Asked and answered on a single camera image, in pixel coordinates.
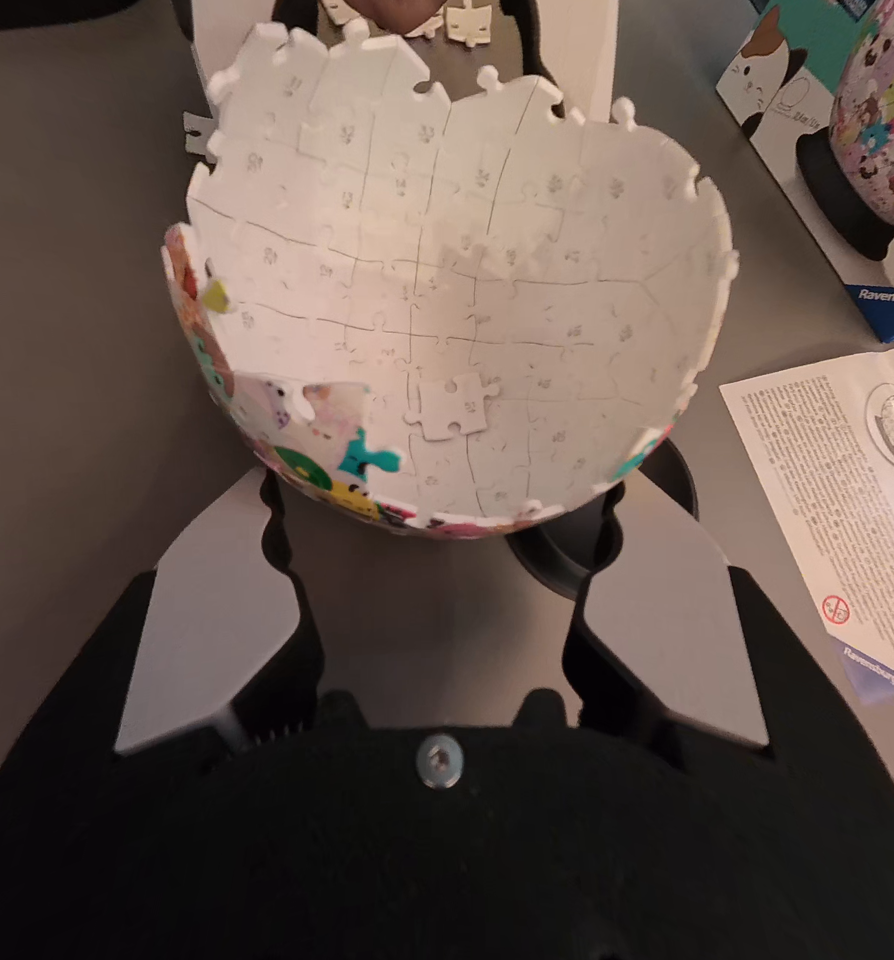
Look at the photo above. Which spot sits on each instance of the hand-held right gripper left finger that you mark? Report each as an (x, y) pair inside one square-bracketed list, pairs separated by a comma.
[(206, 637)]

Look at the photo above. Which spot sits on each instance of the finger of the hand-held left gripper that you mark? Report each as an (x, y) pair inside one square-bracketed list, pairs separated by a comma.
[(225, 30), (589, 52)]

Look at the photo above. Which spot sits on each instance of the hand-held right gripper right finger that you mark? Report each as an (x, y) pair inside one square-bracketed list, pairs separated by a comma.
[(672, 637)]

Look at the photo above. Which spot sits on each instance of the white puzzle pieces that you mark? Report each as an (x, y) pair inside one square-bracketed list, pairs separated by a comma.
[(465, 22)]

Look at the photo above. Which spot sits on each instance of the partly built puzzle ball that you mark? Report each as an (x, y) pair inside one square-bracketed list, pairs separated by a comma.
[(454, 262)]

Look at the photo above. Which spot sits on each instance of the white puzzle piece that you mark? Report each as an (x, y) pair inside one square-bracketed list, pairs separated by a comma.
[(450, 409)]

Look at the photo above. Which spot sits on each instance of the black ball stand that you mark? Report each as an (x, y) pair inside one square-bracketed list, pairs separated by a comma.
[(552, 562)]

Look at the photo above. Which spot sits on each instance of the printed puzzle box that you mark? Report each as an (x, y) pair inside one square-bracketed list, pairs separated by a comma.
[(792, 112)]

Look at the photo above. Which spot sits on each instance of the person's left hand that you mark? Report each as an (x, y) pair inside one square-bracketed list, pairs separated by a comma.
[(402, 13)]

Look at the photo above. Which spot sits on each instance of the folded instruction leaflet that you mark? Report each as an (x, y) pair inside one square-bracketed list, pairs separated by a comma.
[(807, 465)]

